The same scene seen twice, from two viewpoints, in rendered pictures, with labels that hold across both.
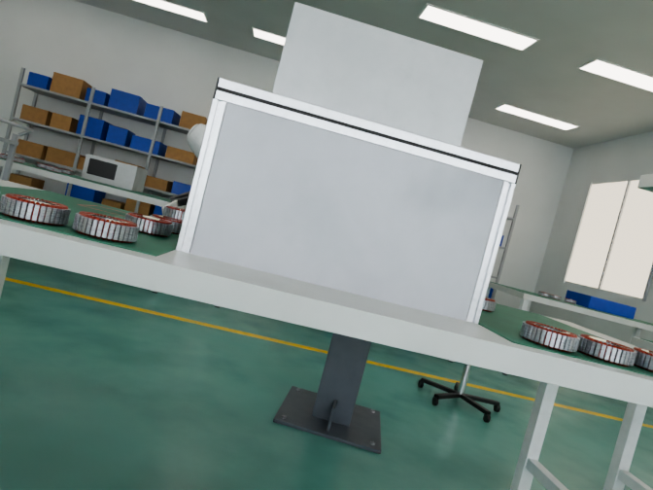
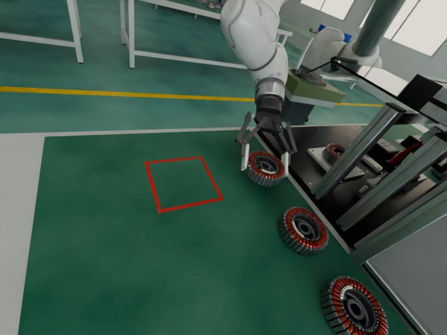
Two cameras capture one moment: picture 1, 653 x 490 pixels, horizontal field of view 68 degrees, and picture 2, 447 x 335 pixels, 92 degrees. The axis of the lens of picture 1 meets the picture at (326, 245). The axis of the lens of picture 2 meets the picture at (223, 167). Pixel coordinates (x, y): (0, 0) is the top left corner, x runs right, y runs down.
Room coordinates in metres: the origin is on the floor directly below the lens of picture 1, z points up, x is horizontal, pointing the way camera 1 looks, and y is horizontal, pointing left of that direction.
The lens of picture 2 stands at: (1.20, 0.81, 1.16)
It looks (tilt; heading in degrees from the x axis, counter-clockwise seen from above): 41 degrees down; 328
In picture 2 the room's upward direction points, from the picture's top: 21 degrees clockwise
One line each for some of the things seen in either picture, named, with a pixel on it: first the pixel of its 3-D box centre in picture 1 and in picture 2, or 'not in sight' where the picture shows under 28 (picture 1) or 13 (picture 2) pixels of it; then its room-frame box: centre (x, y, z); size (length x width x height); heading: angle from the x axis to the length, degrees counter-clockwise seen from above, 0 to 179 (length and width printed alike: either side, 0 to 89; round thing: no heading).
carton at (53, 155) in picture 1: (66, 158); not in sight; (7.42, 4.16, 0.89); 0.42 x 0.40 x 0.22; 99
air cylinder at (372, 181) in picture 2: not in sight; (373, 189); (1.43, 0.13, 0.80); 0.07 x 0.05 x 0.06; 97
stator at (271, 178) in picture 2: (181, 215); (264, 167); (1.54, 0.47, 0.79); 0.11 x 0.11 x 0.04
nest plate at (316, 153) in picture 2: not in sight; (335, 162); (1.57, 0.15, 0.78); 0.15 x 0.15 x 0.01; 7
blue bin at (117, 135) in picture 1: (120, 137); not in sight; (7.49, 3.46, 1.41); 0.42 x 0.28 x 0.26; 8
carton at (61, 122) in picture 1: (66, 123); not in sight; (7.41, 4.28, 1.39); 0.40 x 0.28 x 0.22; 7
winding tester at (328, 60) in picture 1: (363, 97); not in sight; (1.26, 0.00, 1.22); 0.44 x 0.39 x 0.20; 97
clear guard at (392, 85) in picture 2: not in sight; (384, 94); (1.56, 0.20, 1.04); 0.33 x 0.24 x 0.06; 7
